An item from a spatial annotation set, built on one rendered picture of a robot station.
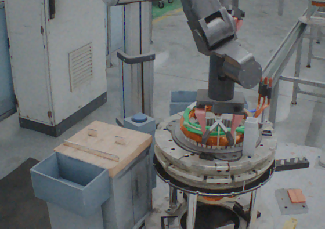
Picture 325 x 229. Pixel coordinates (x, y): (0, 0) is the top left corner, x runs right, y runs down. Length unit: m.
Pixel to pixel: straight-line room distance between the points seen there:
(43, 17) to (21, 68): 0.52
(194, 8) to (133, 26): 0.62
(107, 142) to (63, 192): 0.21
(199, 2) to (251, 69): 0.16
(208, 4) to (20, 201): 2.16
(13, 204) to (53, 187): 1.74
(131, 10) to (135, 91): 0.28
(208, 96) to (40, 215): 1.86
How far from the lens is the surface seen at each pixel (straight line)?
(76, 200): 1.01
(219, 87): 0.90
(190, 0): 0.84
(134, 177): 1.18
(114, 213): 1.13
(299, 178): 1.57
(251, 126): 1.01
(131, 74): 1.47
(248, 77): 0.84
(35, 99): 3.47
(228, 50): 0.85
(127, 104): 1.52
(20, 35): 3.37
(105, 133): 1.20
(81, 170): 1.11
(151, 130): 1.35
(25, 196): 2.82
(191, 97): 1.47
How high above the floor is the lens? 1.63
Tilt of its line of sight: 24 degrees down
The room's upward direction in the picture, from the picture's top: straight up
